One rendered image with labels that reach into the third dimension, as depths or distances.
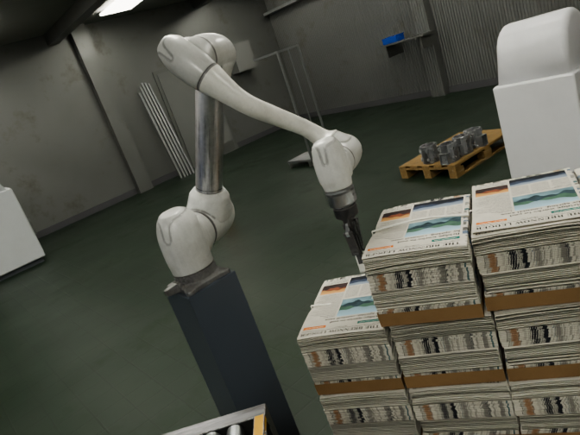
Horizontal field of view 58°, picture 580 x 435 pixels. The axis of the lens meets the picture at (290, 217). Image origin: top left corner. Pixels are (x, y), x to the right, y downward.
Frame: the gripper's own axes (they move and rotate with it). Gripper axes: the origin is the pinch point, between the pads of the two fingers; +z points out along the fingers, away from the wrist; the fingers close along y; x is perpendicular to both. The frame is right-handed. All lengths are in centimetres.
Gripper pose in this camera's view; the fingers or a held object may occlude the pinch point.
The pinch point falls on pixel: (362, 261)
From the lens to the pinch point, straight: 168.3
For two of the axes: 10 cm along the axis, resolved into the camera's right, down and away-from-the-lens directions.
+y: 2.9, -3.8, 8.8
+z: 3.2, 9.0, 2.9
